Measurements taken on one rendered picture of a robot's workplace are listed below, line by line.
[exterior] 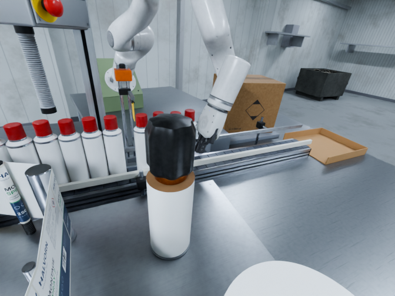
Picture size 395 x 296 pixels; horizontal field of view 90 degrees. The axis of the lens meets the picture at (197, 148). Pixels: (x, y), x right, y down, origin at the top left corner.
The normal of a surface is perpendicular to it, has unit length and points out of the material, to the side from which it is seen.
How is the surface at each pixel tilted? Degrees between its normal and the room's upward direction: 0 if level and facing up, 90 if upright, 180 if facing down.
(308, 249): 0
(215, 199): 0
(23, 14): 90
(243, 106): 90
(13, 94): 90
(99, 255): 0
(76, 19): 90
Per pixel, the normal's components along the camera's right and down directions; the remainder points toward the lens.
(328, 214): 0.07, -0.87
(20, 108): 0.58, 0.43
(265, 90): 0.26, 0.49
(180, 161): 0.76, 0.37
